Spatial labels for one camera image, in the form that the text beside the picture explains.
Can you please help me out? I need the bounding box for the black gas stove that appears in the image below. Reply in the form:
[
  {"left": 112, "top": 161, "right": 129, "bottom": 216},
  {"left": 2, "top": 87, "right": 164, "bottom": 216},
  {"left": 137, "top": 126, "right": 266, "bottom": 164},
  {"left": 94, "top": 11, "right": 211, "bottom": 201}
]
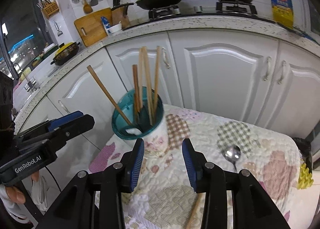
[{"left": 123, "top": 0, "right": 276, "bottom": 30}]

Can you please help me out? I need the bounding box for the teal rimmed floral utensil holder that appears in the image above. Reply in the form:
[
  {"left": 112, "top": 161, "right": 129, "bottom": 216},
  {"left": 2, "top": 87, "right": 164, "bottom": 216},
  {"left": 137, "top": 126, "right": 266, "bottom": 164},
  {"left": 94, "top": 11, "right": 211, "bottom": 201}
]
[{"left": 111, "top": 87, "right": 169, "bottom": 157}]

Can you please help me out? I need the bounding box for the chrome sink faucet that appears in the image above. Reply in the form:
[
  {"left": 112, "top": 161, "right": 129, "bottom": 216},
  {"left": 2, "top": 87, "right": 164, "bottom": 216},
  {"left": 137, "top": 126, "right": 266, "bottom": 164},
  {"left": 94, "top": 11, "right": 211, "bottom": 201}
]
[{"left": 13, "top": 63, "right": 37, "bottom": 92}]

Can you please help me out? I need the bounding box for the wooden handled fork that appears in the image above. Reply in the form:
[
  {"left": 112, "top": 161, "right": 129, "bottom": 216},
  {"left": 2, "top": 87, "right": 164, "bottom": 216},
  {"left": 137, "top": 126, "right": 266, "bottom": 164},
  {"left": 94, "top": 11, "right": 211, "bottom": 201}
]
[{"left": 132, "top": 64, "right": 140, "bottom": 122}]

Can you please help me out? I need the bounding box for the blue white packet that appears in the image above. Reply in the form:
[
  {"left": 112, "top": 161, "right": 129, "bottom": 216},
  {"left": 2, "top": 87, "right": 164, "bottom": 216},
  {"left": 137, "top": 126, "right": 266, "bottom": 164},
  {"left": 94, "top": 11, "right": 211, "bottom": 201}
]
[{"left": 100, "top": 16, "right": 111, "bottom": 36}]

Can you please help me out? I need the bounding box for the white gloved left hand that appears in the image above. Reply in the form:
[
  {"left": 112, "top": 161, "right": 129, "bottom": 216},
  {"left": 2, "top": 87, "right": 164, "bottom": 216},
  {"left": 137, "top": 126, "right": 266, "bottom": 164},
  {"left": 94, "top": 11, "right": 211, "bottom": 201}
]
[{"left": 1, "top": 171, "right": 48, "bottom": 224}]

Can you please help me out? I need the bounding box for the wooden cutting board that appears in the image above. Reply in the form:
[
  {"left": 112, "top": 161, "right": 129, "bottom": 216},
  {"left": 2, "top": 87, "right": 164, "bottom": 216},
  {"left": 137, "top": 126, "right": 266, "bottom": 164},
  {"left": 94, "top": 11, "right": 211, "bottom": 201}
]
[{"left": 74, "top": 7, "right": 112, "bottom": 47}]

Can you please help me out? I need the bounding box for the hanging wooden spatula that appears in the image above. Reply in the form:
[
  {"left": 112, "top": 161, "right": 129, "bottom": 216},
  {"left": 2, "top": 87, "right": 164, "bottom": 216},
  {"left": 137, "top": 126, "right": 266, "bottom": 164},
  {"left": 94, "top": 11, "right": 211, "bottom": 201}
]
[{"left": 82, "top": 0, "right": 93, "bottom": 14}]

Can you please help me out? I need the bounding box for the white ceramic soup spoon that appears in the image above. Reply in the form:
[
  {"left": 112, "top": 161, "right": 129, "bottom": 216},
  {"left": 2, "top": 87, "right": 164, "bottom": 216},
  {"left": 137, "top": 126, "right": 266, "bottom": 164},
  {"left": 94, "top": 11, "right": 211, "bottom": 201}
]
[{"left": 125, "top": 127, "right": 142, "bottom": 136}]

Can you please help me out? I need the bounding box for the metal spoon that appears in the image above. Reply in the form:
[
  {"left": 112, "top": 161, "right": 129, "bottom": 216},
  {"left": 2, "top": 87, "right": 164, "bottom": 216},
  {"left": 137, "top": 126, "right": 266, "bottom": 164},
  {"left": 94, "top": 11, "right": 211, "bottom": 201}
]
[{"left": 223, "top": 145, "right": 241, "bottom": 172}]

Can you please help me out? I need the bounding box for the patchwork quilted table cloth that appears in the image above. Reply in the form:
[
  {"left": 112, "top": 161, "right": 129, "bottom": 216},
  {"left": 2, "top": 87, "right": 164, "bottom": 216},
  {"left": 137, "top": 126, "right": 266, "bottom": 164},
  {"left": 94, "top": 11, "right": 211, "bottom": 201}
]
[{"left": 88, "top": 103, "right": 304, "bottom": 229}]

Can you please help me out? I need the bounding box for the yellow cooking oil bottle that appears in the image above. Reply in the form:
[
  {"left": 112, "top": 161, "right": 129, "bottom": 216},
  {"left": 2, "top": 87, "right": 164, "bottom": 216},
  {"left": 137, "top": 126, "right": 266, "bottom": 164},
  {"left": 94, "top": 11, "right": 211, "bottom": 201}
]
[{"left": 271, "top": 0, "right": 294, "bottom": 29}]

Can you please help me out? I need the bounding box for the wooden wall chopstick holder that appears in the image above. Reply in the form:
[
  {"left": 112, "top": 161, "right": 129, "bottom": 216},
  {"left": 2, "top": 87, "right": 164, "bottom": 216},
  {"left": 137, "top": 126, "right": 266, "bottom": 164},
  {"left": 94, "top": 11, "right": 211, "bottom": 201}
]
[{"left": 39, "top": 0, "right": 60, "bottom": 19}]

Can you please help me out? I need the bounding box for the yellow lidded black casserole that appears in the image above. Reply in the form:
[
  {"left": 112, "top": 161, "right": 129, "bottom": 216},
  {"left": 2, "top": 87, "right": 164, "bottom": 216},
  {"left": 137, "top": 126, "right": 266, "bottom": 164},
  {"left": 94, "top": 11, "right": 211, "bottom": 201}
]
[{"left": 50, "top": 42, "right": 80, "bottom": 66}]

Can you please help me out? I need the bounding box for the wooden knife block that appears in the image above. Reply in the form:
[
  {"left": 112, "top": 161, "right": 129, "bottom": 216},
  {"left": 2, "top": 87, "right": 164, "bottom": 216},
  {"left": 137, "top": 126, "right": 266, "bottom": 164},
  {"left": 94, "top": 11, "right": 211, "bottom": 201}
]
[{"left": 111, "top": 0, "right": 133, "bottom": 29}]

